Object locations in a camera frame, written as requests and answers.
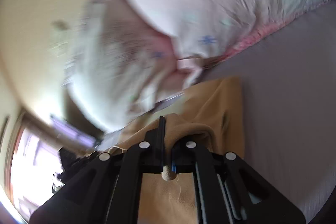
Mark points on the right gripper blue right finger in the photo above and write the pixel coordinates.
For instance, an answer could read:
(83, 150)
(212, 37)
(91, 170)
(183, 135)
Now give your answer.
(173, 166)

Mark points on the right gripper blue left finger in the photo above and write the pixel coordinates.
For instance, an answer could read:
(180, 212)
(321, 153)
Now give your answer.
(159, 147)

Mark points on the left pink floral pillow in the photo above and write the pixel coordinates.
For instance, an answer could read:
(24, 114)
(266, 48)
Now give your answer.
(120, 68)

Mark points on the window with blinds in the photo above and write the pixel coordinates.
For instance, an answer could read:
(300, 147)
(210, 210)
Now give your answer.
(31, 165)

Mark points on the lavender bed sheet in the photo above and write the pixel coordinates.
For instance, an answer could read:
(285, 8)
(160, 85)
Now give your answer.
(288, 82)

